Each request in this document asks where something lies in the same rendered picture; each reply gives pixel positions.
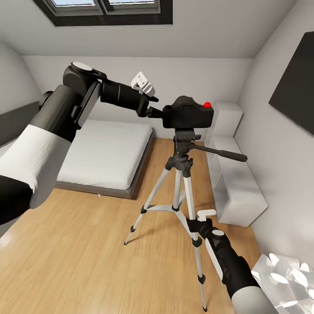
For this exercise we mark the digital camera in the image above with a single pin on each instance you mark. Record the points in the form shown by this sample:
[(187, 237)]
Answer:
[(186, 113)]

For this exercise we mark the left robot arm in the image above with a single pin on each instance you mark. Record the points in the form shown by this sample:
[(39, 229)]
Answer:
[(30, 168)]

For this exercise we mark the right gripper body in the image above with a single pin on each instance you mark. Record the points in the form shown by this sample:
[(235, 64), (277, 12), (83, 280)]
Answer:
[(197, 226)]

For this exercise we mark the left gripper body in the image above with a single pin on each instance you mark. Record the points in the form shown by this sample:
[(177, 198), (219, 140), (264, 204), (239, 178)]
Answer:
[(130, 98)]

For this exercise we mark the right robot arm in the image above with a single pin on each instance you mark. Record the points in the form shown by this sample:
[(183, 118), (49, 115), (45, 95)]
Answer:
[(244, 291)]

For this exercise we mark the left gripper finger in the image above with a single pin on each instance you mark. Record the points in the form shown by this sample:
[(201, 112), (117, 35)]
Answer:
[(152, 112), (151, 98)]

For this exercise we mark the camera tripod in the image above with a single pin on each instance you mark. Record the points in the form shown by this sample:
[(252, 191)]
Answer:
[(179, 160)]

